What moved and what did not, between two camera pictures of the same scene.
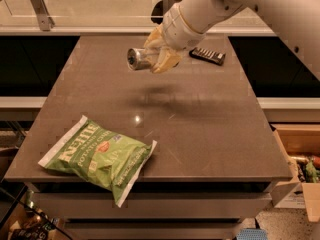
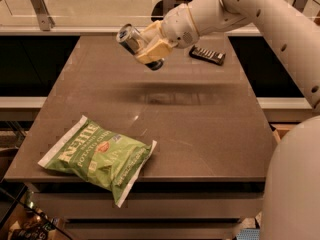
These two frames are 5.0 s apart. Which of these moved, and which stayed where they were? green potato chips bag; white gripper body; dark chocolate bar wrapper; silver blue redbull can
Moved: silver blue redbull can
Stayed: white gripper body; dark chocolate bar wrapper; green potato chips bag
